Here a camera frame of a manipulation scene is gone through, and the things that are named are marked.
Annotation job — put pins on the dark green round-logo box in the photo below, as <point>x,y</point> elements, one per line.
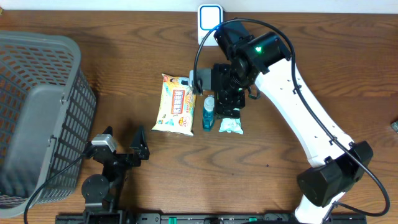
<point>394,126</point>

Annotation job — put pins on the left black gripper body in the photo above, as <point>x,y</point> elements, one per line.
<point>124,160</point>

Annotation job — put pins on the teal spray bottle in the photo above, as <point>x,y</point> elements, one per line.
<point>208,113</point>

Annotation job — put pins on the pale green small packet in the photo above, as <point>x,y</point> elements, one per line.
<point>231,125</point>

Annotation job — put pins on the yellow wet wipes pack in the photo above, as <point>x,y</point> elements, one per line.
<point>177,105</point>

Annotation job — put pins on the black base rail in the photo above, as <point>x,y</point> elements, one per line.
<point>186,218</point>

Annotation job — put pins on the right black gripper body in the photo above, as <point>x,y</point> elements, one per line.
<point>233,96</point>

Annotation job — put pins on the grey plastic shopping basket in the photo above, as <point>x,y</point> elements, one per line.
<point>47,112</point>

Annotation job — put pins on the white barcode scanner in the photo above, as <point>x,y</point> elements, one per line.
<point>208,16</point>

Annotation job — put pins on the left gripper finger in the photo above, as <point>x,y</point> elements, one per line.
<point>139,145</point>
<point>108,130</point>

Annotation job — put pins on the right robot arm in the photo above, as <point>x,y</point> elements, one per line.
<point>268,63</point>

